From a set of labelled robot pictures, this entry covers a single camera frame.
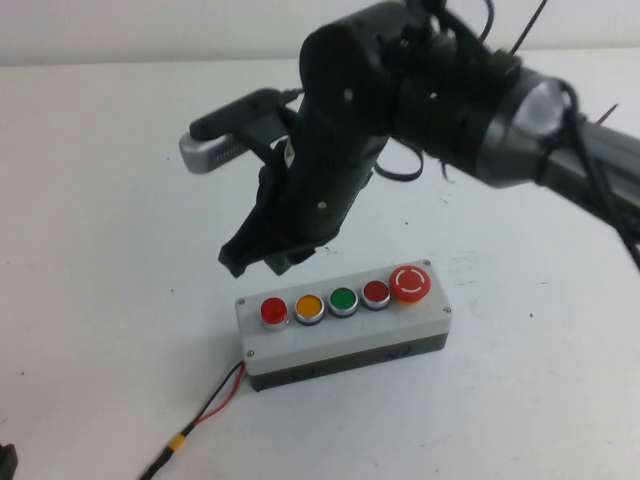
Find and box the dark red push button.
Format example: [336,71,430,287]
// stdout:
[360,280,392,312]

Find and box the yellow push button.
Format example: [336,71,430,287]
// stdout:
[293,294,326,327]

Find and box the thin red wire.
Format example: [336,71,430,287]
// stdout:
[196,367,248,425]

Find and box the red illuminated push button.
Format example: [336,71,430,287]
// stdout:
[259,296,291,333]

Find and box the thin black wire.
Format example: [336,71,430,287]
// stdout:
[185,359,246,427]

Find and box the green push button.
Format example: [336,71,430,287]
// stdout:
[327,286,360,319]

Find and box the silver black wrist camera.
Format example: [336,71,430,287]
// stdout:
[178,88,297,176]

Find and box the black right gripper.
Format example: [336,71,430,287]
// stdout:
[217,17,397,279]

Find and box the black looped camera cable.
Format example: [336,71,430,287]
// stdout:
[373,142,425,184]

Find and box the black sleeved power cable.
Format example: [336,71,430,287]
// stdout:
[136,447,175,480]

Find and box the grey button control box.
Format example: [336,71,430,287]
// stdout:
[234,258,454,395]

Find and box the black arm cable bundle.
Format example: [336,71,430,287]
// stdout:
[557,79,640,274]

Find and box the red emergency stop mushroom button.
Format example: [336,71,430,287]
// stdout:
[389,265,433,306]

